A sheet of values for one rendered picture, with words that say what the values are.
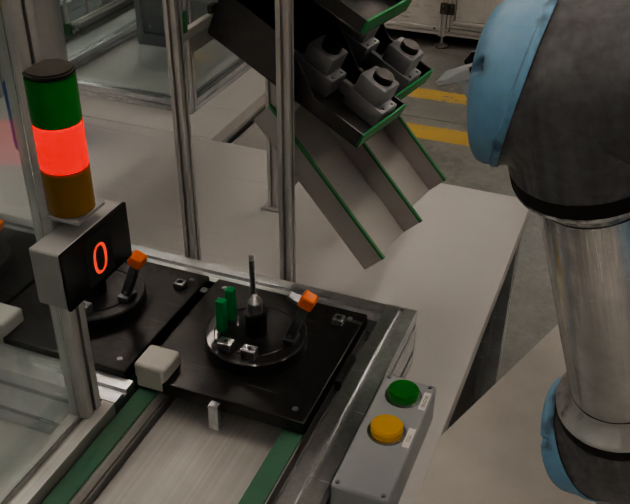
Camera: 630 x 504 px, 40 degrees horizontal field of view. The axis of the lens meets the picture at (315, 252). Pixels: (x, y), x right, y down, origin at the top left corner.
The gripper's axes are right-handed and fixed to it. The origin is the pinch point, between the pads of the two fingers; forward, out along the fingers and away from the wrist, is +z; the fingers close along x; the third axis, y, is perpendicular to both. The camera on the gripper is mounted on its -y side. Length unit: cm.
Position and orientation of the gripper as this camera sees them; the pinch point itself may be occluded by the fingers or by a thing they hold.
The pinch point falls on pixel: (455, 65)
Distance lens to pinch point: 118.8
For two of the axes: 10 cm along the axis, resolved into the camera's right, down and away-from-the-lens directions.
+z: -7.7, 0.9, 6.3
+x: 5.3, -4.6, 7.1
